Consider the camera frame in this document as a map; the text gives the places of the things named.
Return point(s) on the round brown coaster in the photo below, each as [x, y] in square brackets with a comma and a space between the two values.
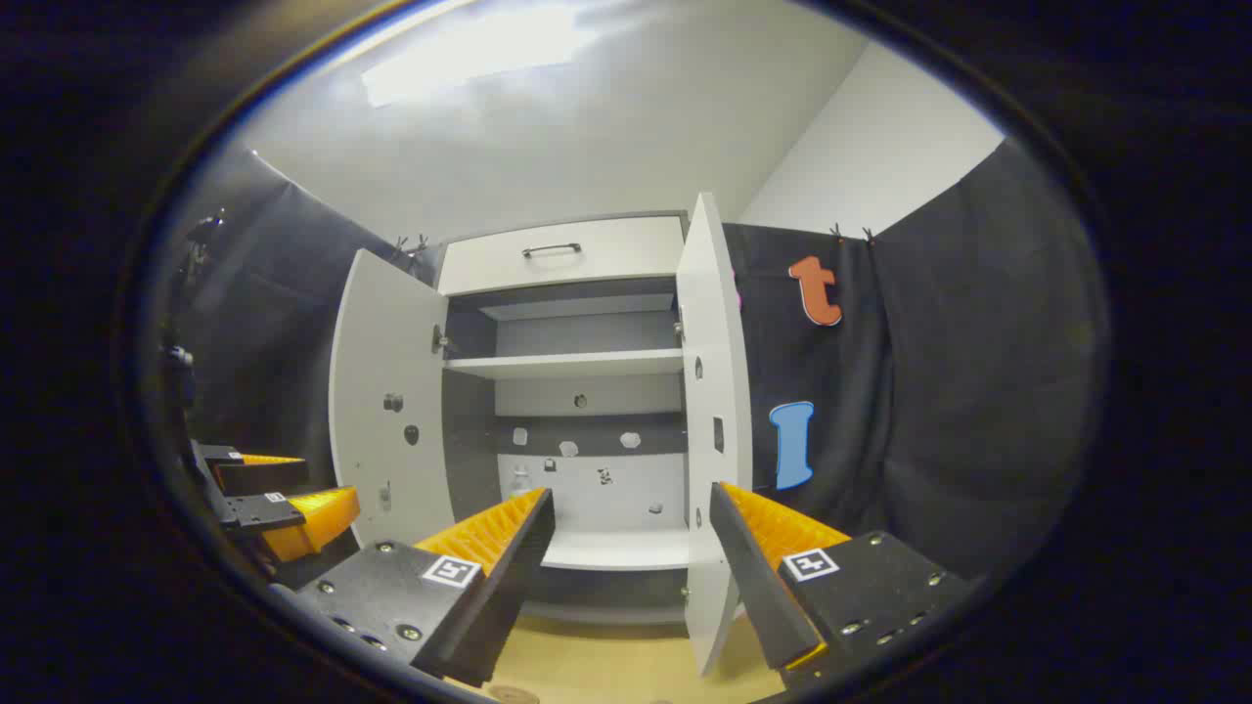
[514, 695]

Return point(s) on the clear bottle with green label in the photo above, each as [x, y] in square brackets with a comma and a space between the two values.
[520, 482]

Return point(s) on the white cabinet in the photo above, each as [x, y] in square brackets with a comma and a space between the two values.
[587, 489]

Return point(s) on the black backdrop cloth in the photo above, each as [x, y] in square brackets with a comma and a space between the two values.
[978, 342]

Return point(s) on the white cabinet shelf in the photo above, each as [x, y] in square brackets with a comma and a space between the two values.
[567, 364]
[626, 550]

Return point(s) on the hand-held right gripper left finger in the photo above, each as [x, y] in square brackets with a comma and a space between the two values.
[509, 587]

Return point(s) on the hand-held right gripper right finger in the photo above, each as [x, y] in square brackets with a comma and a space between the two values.
[758, 577]

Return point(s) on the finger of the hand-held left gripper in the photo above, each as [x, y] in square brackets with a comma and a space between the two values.
[259, 511]
[264, 477]

